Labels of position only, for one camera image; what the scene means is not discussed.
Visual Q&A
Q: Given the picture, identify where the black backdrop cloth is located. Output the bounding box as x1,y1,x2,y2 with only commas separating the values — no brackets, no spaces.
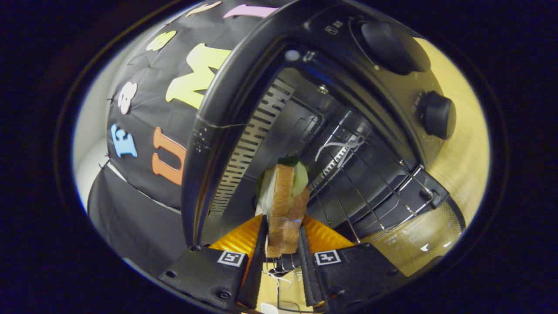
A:
87,0,279,280

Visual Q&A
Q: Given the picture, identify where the toasted sandwich with lettuce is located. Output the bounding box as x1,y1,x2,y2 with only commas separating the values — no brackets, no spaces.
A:
255,156,311,259

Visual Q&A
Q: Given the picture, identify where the black toaster oven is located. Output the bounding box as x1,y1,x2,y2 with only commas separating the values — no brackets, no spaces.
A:
181,0,467,314

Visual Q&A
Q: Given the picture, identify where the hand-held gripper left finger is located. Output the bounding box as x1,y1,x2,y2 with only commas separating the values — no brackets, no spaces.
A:
158,215,269,311

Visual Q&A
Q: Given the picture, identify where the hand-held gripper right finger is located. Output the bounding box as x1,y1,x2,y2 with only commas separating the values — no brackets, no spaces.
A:
298,216,410,308

